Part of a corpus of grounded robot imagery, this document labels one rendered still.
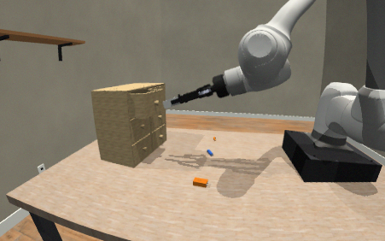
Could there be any small wooden chest of drawers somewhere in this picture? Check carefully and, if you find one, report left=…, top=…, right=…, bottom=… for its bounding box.
left=91, top=83, right=166, bottom=168

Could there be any brown wooden drawer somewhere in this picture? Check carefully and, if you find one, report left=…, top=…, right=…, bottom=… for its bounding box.
left=152, top=124, right=166, bottom=150
left=151, top=109, right=166, bottom=131
left=127, top=89, right=164, bottom=120
left=130, top=118, right=150, bottom=143
left=132, top=134, right=152, bottom=166
left=149, top=85, right=165, bottom=101

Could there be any orange rectangular block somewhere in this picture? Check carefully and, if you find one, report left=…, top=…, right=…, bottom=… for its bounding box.
left=193, top=178, right=208, bottom=188

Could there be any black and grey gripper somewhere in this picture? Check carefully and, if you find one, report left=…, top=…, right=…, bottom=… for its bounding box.
left=163, top=74, right=230, bottom=109

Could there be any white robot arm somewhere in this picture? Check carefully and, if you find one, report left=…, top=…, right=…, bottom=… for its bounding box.
left=223, top=0, right=385, bottom=154

